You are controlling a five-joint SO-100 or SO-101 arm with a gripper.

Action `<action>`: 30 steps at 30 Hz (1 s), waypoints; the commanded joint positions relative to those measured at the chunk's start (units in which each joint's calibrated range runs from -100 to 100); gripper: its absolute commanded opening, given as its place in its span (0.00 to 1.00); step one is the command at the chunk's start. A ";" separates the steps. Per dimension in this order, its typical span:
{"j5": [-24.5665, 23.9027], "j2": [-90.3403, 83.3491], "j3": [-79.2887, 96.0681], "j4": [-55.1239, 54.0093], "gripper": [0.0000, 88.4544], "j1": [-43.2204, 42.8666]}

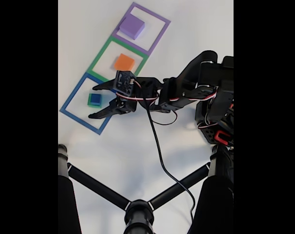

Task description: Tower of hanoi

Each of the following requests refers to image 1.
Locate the small blue cube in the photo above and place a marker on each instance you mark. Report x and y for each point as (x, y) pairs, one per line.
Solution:
(96, 98)

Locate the green foam block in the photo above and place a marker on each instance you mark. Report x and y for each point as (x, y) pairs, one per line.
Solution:
(90, 103)

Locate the orange foam block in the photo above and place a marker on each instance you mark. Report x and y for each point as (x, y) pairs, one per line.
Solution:
(124, 62)

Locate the purple foam block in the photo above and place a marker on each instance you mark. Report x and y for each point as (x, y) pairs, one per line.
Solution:
(131, 25)

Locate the red clamp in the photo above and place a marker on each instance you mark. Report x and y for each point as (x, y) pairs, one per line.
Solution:
(219, 136)

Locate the gripper camera circuit board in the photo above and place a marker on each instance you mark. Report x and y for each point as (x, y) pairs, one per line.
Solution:
(124, 84)

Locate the green square frame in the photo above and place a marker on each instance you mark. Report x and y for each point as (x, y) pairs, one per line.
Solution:
(96, 61)

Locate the blue square frame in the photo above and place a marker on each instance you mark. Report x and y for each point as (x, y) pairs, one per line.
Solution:
(74, 95)

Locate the purple square frame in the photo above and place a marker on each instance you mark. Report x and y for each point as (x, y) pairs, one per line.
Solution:
(159, 36)

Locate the black camera tripod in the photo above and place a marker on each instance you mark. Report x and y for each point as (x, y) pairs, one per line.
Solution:
(138, 214)

